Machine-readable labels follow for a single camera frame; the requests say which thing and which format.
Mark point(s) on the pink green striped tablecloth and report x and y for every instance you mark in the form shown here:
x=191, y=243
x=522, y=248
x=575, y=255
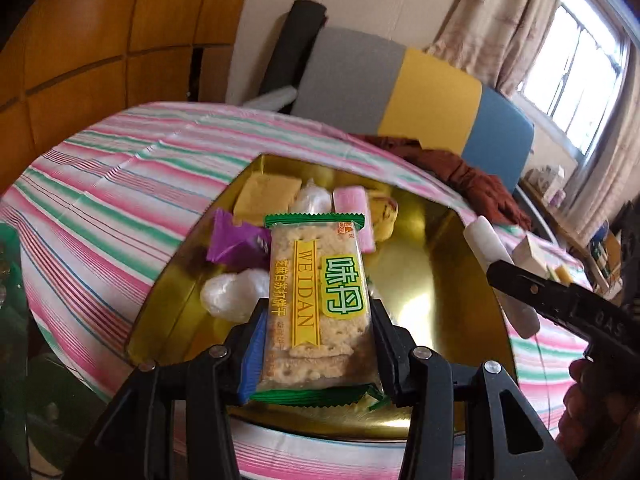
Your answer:
x=100, y=185

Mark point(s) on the beige curtain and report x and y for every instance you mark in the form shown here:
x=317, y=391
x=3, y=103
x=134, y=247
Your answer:
x=495, y=20
x=605, y=170

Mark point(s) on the wooden wardrobe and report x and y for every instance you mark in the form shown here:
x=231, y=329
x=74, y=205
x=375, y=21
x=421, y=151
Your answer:
x=100, y=40

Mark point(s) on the green translucent container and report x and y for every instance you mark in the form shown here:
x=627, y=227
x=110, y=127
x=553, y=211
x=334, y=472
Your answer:
x=10, y=310

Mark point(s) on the gold metal tray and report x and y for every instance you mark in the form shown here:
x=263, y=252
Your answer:
x=440, y=310

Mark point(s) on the white box with purple print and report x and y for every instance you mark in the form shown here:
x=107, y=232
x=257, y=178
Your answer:
x=550, y=185

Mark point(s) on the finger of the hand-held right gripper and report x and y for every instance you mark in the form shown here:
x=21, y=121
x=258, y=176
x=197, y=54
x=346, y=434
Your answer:
x=530, y=287

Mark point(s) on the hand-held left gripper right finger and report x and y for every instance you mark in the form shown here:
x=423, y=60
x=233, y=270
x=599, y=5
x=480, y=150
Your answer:
x=395, y=360

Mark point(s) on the small yellow block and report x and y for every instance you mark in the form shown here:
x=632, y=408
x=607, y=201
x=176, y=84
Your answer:
x=565, y=274

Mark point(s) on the small cream box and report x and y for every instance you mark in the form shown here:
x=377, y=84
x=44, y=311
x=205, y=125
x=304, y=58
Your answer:
x=530, y=255

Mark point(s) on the window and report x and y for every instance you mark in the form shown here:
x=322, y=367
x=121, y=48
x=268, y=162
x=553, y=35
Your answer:
x=580, y=60

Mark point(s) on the black rolled mat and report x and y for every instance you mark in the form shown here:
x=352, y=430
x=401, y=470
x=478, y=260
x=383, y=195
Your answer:
x=292, y=50

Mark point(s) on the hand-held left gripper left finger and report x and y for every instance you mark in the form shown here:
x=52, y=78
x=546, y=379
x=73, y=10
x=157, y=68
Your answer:
x=252, y=360

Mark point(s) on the purple snack packet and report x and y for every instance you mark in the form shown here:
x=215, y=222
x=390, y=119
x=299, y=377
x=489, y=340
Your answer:
x=235, y=242

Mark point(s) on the yellow spotted bread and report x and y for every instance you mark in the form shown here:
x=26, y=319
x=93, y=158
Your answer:
x=384, y=215

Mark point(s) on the clear plastic bag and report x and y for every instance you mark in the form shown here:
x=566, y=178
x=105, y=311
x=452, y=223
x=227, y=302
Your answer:
x=312, y=197
x=232, y=292

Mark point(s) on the maroon cloth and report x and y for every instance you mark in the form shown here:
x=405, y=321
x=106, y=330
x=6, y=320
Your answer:
x=465, y=180

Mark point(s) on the yellow sponge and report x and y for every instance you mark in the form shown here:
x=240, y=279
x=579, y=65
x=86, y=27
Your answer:
x=265, y=195

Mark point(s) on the grey yellow blue sofa backrest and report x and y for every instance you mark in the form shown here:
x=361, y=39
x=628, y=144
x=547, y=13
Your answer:
x=430, y=90

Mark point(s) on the green cracker packet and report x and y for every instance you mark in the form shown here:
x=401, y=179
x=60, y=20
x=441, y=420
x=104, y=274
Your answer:
x=315, y=310

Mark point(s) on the person's right hand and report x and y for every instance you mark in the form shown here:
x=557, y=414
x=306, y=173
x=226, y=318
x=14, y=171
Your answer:
x=595, y=410

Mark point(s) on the white stick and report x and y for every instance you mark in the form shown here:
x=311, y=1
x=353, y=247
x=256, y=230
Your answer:
x=482, y=240

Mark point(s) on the wooden side table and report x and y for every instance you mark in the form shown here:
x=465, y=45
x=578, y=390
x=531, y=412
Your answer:
x=555, y=225

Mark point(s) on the pink wrapped snack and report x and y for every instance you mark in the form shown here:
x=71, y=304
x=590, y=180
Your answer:
x=355, y=207

